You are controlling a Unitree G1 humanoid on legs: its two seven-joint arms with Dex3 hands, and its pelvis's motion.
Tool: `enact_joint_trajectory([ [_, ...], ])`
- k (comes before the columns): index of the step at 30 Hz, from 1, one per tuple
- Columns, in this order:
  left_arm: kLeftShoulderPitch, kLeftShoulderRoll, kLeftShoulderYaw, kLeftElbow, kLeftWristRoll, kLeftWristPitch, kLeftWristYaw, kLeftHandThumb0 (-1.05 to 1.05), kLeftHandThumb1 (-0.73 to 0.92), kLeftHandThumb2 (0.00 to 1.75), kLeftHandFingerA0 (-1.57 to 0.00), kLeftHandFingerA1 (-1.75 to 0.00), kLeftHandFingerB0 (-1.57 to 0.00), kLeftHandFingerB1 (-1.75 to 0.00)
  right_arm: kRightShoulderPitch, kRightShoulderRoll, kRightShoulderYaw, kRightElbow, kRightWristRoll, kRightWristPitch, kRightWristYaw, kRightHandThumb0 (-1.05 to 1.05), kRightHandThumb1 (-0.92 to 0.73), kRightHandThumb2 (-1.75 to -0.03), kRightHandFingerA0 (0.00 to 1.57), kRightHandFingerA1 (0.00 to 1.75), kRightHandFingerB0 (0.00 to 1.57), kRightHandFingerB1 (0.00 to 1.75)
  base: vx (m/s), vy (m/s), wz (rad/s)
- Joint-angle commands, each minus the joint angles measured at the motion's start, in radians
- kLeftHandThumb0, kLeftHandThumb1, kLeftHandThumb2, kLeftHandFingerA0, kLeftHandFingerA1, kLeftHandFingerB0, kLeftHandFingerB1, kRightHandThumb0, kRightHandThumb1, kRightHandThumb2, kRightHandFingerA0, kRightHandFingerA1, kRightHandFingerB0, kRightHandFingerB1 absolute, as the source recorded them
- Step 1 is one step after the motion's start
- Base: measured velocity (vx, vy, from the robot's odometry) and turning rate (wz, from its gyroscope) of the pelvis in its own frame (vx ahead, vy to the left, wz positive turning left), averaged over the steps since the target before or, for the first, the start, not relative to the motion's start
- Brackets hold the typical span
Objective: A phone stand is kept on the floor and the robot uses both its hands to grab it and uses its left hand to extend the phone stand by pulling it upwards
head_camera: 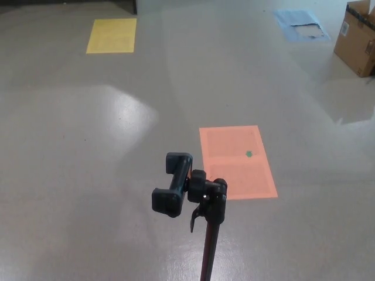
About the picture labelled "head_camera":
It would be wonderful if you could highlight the yellow paper sheet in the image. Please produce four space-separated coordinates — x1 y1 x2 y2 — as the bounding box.
86 18 138 54

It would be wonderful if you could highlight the black telescopic phone stand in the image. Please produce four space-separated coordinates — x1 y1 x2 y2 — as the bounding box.
151 151 229 281

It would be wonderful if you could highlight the dark furniture base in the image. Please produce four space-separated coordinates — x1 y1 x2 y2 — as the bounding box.
0 0 138 15

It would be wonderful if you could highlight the blue plastic sheet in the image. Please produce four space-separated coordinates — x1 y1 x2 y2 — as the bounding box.
272 9 332 43

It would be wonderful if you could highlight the brown cardboard box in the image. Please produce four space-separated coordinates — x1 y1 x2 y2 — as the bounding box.
333 0 375 78

